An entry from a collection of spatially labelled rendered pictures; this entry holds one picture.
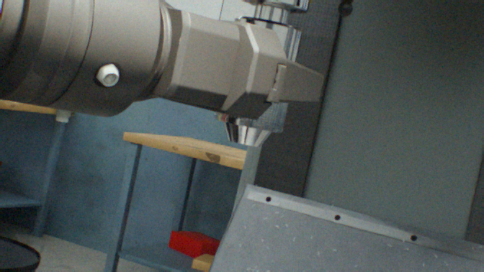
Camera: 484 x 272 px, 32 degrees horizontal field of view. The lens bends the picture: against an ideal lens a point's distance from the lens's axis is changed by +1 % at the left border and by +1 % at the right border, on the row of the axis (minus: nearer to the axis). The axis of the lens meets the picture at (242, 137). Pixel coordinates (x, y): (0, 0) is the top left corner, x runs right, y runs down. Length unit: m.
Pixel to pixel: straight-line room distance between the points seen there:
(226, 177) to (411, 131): 4.36
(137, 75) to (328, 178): 0.50
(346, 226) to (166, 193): 4.56
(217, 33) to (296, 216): 0.47
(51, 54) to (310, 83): 0.19
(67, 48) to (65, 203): 5.46
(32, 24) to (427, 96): 0.56
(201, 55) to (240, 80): 0.03
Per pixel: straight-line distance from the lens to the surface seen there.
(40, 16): 0.43
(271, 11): 0.56
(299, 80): 0.55
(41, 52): 0.43
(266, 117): 0.54
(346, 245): 0.91
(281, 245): 0.93
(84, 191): 5.80
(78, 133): 5.84
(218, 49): 0.49
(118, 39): 0.45
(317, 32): 0.95
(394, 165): 0.91
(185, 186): 5.22
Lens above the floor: 1.22
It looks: 3 degrees down
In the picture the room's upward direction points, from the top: 12 degrees clockwise
